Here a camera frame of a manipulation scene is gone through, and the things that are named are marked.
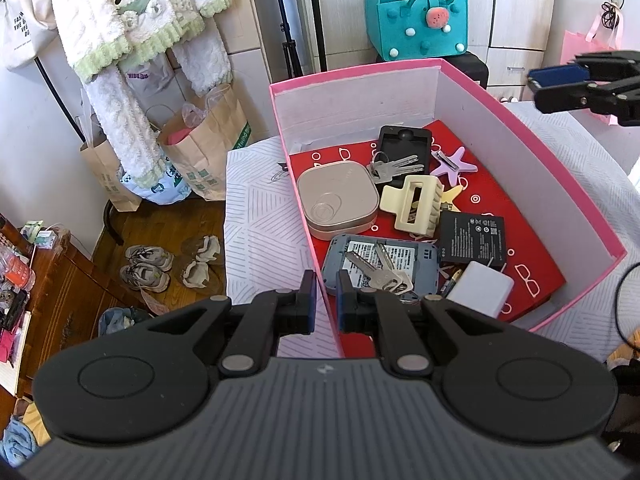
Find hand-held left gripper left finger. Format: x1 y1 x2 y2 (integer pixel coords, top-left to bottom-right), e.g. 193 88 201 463
145 269 318 378

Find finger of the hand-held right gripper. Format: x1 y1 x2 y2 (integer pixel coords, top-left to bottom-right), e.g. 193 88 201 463
527 50 640 90
532 79 640 127

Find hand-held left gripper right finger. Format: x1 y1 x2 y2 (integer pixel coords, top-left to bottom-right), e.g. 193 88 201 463
337 269 506 378

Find silver key bunch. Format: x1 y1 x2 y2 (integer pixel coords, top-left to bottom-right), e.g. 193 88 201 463
344 242 419 302
367 151 422 184

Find grey pocket router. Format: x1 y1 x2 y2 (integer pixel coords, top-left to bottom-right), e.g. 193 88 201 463
321 234 441 297

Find pink cardboard box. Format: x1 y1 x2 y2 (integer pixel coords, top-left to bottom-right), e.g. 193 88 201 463
269 58 627 359

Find gold square compact case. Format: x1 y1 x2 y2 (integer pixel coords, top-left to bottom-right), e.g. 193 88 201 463
297 161 378 241

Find purple star hair clip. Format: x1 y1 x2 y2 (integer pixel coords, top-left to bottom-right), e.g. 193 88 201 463
429 146 481 179

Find cream hair claw clip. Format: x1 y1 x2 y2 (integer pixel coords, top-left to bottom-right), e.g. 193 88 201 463
380 175 445 236

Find white charger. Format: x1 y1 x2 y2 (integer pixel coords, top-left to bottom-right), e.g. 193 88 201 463
445 261 515 319

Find yellow star hair clip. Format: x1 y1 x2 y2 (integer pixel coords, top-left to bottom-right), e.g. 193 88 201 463
439 185 466 214

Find black battery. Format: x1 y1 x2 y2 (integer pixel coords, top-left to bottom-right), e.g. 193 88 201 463
437 210 509 267

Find black silicone case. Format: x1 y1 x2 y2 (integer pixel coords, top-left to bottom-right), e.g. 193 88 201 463
376 126 433 183

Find pink paper bag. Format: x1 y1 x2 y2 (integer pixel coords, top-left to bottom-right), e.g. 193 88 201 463
560 15 627 124

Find white wardrobe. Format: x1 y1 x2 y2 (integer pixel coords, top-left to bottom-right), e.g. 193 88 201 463
295 0 559 102

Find black stool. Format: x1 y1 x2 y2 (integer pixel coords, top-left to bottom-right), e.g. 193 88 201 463
449 52 489 92

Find cat print tablecloth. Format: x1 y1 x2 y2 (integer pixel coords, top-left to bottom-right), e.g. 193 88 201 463
224 100 640 362

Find red patterned box liner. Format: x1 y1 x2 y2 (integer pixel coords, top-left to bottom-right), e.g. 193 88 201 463
287 120 567 323

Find beige slipper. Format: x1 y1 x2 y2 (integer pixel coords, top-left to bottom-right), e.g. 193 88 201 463
181 259 213 289
195 235 222 265

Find teal felt handbag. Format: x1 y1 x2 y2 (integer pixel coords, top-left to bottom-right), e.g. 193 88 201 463
365 0 471 62

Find grey sneaker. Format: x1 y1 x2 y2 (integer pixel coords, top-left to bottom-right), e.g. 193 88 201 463
124 245 175 272
119 262 171 293

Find large brown paper bag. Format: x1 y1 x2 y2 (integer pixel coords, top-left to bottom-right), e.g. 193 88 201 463
157 85 252 202

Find blue white plastic bag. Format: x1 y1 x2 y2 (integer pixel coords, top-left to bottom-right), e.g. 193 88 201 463
116 157 194 207

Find blue cloth bag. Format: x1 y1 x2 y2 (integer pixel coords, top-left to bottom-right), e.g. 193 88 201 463
97 306 152 337

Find narrow brown paper bag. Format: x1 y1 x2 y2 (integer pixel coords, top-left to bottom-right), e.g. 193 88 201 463
80 127 144 212

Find wooden nightstand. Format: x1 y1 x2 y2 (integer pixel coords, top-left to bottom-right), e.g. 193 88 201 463
0 215 147 403

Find black tripod stand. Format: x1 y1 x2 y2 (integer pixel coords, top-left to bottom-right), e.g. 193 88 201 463
269 0 322 82

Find black coat rack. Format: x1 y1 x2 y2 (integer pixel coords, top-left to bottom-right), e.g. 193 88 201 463
0 0 127 247

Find white fluffy robe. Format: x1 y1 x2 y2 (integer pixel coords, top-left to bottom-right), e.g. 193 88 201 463
44 0 234 190

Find white canvas tote bag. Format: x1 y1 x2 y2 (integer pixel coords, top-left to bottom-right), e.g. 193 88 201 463
0 0 59 72

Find black hair ties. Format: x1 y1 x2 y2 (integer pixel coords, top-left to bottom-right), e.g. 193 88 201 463
599 0 627 29

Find black cable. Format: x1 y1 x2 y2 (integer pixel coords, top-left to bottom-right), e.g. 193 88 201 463
614 259 640 347

